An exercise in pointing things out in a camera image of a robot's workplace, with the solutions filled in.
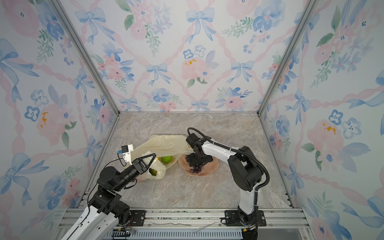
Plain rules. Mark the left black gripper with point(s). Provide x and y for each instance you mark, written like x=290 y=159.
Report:
x=141 y=165

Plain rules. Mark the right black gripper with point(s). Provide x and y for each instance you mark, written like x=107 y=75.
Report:
x=192 y=161

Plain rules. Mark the dark purple grape bunch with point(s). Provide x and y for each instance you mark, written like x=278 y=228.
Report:
x=195 y=163

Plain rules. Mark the green lime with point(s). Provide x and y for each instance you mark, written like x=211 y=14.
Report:
x=167 y=159

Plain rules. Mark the cream plastic bag orange print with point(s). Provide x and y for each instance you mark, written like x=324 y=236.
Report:
x=162 y=146

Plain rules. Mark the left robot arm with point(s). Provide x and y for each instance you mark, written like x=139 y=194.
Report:
x=105 y=210

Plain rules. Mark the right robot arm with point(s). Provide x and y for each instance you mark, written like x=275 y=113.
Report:
x=248 y=173

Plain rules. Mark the pink flower-shaped plate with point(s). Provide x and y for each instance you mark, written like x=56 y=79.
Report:
x=206 y=169

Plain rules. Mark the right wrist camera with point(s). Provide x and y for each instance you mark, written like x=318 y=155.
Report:
x=192 y=139

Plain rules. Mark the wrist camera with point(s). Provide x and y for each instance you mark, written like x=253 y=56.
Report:
x=125 y=154
x=192 y=139

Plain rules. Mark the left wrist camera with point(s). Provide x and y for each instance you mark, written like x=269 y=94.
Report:
x=125 y=154

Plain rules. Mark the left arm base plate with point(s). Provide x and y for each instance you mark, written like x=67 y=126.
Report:
x=135 y=218

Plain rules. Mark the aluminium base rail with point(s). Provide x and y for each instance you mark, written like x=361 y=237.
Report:
x=203 y=224

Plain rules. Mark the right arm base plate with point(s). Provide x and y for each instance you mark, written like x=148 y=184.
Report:
x=237 y=218

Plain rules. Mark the left aluminium corner post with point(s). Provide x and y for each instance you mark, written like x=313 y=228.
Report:
x=80 y=47

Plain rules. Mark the aluminium corner post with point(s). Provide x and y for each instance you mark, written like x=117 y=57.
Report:
x=291 y=47
x=80 y=47

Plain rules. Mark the right aluminium corner post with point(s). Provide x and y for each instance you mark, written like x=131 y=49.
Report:
x=291 y=47

